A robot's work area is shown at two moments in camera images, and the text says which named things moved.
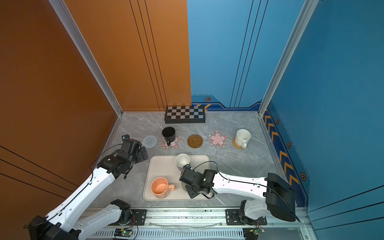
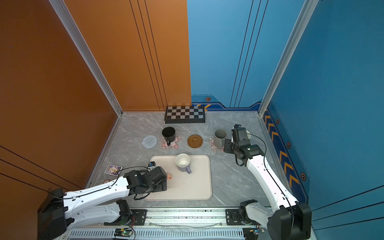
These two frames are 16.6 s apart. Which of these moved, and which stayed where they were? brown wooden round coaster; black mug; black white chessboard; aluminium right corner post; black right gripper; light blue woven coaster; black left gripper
Moved: black left gripper; black right gripper
Stayed: brown wooden round coaster; light blue woven coaster; black white chessboard; black mug; aluminium right corner post
